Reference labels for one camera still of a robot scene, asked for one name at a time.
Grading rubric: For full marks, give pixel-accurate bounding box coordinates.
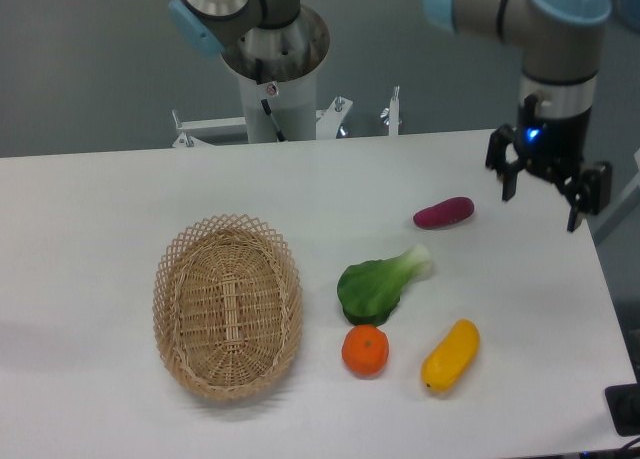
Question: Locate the yellow mango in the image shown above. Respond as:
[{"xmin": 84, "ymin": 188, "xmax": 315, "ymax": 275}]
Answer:
[{"xmin": 421, "ymin": 319, "xmax": 480, "ymax": 393}]

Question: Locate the woven wicker basket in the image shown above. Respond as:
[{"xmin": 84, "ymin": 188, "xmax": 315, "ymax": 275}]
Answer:
[{"xmin": 152, "ymin": 214, "xmax": 303, "ymax": 401}]

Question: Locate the white frame at right edge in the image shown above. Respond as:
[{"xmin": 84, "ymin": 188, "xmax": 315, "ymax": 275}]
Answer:
[{"xmin": 591, "ymin": 151, "xmax": 639, "ymax": 246}]

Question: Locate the green bok choy vegetable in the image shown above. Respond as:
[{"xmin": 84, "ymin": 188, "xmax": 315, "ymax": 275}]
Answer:
[{"xmin": 336, "ymin": 244, "xmax": 433, "ymax": 326}]

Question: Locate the purple sweet potato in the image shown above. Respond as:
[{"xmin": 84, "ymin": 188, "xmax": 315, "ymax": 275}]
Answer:
[{"xmin": 412, "ymin": 196, "xmax": 475, "ymax": 230}]

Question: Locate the orange tangerine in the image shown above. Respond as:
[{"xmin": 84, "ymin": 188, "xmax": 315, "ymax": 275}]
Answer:
[{"xmin": 341, "ymin": 324, "xmax": 390, "ymax": 378}]

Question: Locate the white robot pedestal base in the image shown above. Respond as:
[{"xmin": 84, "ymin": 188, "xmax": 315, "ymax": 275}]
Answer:
[{"xmin": 170, "ymin": 3, "xmax": 404, "ymax": 149}]

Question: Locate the black device at table edge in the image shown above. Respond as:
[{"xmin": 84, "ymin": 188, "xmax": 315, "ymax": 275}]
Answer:
[{"xmin": 604, "ymin": 383, "xmax": 639, "ymax": 437}]

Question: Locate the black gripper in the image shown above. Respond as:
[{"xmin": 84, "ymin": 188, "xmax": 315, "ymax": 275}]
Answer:
[{"xmin": 485, "ymin": 94, "xmax": 613, "ymax": 232}]

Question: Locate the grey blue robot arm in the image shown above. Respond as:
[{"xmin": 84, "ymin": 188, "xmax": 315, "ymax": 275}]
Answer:
[{"xmin": 168, "ymin": 0, "xmax": 612, "ymax": 230}]

